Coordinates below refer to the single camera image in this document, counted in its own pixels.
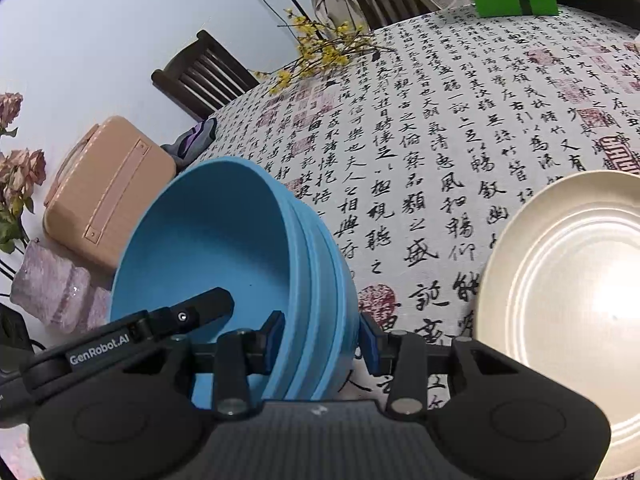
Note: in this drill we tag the yellow flower branches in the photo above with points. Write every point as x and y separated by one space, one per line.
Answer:
320 52

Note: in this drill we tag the dried pink roses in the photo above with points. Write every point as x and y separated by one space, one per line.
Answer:
22 170

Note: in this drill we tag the dark wooden chair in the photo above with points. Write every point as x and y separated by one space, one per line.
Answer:
200 70

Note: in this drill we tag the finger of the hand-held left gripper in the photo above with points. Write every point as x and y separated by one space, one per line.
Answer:
200 310

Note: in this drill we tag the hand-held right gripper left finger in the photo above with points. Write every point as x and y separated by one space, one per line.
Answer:
274 340

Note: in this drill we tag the pink textured vase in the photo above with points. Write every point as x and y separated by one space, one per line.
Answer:
55 285

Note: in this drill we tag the pink ribbed suitcase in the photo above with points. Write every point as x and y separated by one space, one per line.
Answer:
110 195

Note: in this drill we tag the grey purple bag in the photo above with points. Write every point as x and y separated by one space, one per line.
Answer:
192 140

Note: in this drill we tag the cream round plate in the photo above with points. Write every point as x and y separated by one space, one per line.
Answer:
575 285

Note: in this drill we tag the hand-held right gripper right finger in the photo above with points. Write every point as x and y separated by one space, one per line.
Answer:
371 345

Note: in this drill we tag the calligraphy print tablecloth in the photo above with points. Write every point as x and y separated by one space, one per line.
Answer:
425 160

